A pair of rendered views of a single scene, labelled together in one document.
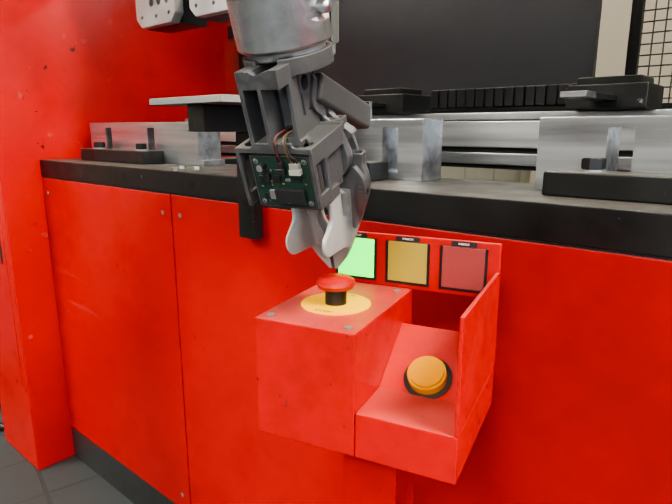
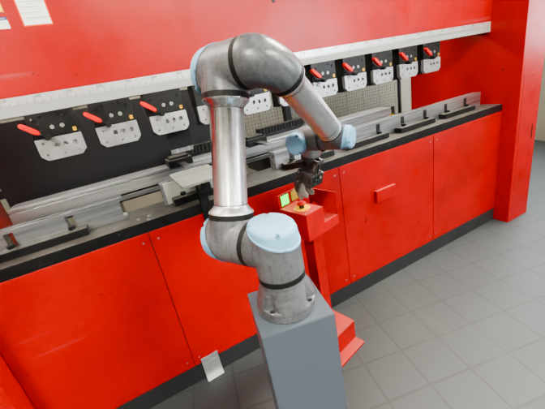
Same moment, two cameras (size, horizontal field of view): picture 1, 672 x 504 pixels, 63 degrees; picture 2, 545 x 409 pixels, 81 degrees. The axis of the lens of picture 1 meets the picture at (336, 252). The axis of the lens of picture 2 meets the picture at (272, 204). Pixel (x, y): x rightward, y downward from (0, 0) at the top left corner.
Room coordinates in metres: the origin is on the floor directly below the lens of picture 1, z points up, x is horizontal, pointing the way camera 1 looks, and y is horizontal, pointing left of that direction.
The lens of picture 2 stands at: (0.11, 1.18, 1.30)
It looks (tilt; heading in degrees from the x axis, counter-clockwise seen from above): 21 degrees down; 295
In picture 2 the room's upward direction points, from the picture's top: 11 degrees counter-clockwise
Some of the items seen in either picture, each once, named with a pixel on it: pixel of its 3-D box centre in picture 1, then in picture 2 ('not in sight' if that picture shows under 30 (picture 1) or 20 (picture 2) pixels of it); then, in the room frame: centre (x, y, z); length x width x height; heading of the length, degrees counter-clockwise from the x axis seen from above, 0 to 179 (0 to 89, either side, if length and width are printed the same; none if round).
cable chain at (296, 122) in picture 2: not in sight; (287, 124); (0.84, -0.81, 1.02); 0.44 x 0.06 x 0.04; 50
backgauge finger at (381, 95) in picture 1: (372, 100); (182, 161); (1.15, -0.07, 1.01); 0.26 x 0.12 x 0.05; 140
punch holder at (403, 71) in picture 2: not in sight; (402, 62); (0.14, -1.01, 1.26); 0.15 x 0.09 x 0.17; 50
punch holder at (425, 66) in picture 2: not in sight; (426, 58); (0.01, -1.16, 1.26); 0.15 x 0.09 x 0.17; 50
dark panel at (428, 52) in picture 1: (376, 66); (118, 145); (1.58, -0.11, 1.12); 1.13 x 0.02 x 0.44; 50
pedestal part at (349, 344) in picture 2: not in sight; (331, 334); (0.50, -0.03, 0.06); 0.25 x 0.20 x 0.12; 154
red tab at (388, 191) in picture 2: not in sight; (385, 193); (0.25, -0.64, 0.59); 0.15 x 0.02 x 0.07; 50
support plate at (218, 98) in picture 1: (252, 103); (196, 175); (0.92, 0.14, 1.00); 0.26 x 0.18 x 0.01; 140
